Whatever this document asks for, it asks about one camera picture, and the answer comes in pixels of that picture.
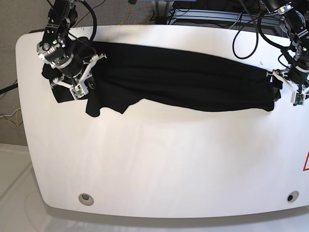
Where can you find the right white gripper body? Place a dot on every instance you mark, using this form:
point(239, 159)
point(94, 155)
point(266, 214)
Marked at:
point(76, 71)

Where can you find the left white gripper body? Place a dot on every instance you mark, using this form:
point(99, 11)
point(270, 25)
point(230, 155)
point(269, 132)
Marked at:
point(297, 90)

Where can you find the black T-shirt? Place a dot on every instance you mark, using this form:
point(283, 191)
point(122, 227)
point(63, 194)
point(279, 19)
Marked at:
point(197, 81)

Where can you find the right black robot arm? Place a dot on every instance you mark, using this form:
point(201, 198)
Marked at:
point(58, 43)

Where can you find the red tape marking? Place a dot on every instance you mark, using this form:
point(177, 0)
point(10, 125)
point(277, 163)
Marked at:
point(306, 165)

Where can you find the right table grommet hole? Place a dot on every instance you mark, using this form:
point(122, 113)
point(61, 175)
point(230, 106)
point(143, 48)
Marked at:
point(292, 196)

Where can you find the table grommet hole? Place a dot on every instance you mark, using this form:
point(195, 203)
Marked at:
point(86, 199)
point(292, 196)

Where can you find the left table grommet hole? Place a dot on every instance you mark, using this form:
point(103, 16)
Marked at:
point(86, 199)

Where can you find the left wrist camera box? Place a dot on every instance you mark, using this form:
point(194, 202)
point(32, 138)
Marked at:
point(297, 98)

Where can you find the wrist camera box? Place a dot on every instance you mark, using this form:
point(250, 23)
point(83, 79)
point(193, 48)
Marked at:
point(297, 98)
point(79, 91)

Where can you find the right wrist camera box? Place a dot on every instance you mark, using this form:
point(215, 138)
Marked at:
point(79, 91)

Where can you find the aluminium frame rail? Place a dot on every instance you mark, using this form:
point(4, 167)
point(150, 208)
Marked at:
point(222, 13)

